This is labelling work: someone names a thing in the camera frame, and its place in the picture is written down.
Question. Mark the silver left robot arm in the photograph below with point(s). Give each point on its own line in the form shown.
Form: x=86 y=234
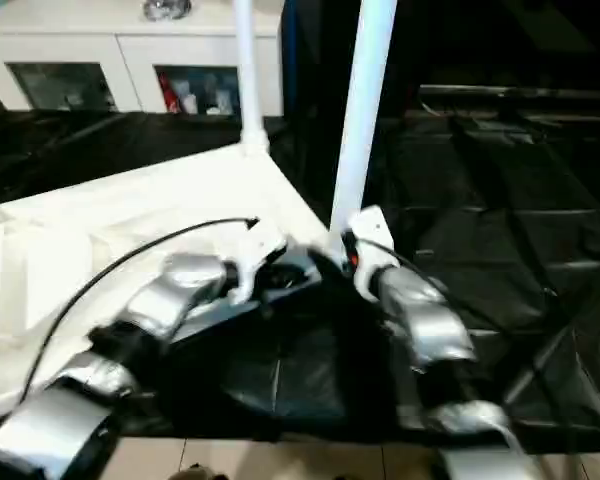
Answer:
x=170 y=290

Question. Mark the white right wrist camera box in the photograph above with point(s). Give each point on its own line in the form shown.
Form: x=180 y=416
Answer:
x=375 y=225

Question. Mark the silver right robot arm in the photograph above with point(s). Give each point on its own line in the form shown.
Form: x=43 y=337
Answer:
x=425 y=315

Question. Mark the black mat cloth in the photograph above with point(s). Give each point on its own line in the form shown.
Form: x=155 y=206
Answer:
x=505 y=200

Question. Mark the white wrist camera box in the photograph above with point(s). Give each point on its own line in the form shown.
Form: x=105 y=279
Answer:
x=375 y=225
x=257 y=250

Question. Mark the grey bundle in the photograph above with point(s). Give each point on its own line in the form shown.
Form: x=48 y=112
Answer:
x=167 y=7

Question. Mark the white glass-door cabinet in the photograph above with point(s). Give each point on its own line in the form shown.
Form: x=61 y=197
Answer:
x=105 y=50

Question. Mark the white plastic table top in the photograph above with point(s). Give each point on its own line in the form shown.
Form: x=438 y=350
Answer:
x=130 y=200

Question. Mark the grey metal bar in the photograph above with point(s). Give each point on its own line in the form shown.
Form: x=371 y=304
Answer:
x=520 y=92

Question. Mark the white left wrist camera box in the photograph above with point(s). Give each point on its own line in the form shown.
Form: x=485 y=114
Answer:
x=257 y=250

